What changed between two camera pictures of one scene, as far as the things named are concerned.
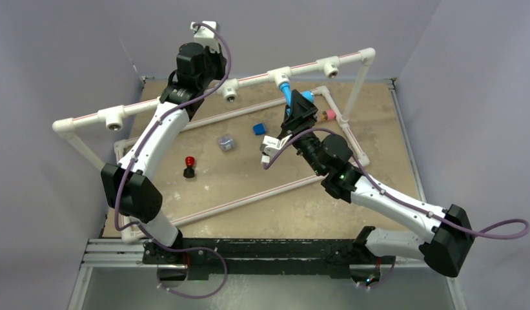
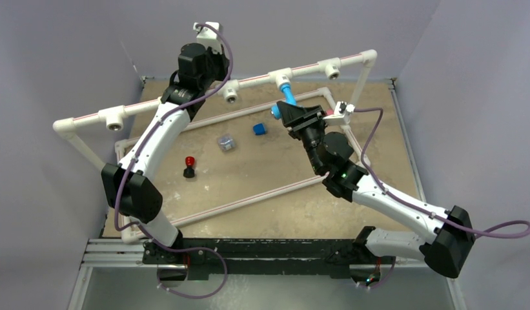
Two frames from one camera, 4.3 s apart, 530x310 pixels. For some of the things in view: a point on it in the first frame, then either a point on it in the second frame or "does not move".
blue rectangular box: [259, 129] does not move
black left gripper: [219, 59] does not move
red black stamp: [189, 172] does not move
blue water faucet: [286, 90] to [290, 98]
